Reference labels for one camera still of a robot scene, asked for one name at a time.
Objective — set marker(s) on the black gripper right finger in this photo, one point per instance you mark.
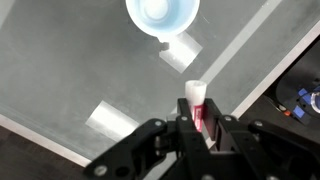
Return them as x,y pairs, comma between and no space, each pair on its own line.
259,150

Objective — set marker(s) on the blue plastic cup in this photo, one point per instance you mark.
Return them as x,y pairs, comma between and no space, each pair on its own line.
161,18

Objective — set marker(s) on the red and white marker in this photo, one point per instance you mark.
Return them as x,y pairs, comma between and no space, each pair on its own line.
195,92

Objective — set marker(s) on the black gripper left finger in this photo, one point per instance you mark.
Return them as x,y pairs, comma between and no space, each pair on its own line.
135,156

